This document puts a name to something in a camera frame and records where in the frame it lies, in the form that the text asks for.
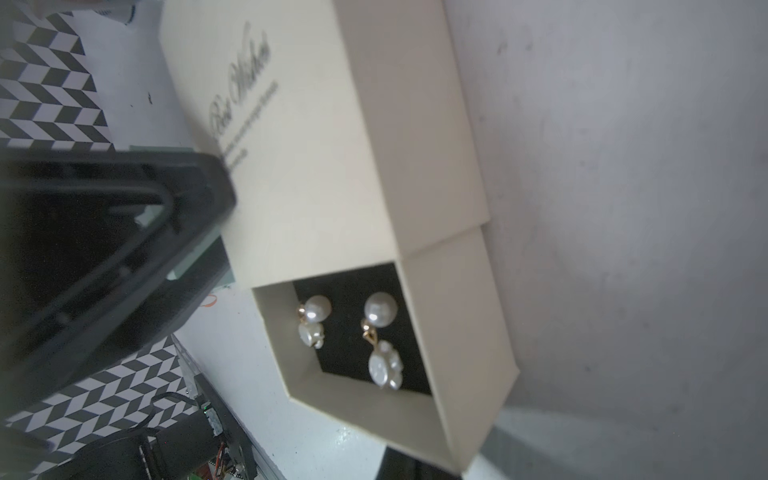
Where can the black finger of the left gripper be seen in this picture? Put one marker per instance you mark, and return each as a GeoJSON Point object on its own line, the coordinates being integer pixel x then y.
{"type": "Point", "coordinates": [75, 294]}

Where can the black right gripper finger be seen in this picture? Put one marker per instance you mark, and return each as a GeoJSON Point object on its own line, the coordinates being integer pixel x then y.
{"type": "Point", "coordinates": [398, 466]}

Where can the pearl drop earring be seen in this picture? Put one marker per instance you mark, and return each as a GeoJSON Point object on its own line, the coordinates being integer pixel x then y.
{"type": "Point", "coordinates": [311, 314]}
{"type": "Point", "coordinates": [385, 365]}

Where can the cream jewelry box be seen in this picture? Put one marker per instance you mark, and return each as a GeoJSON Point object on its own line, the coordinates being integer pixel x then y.
{"type": "Point", "coordinates": [345, 133]}

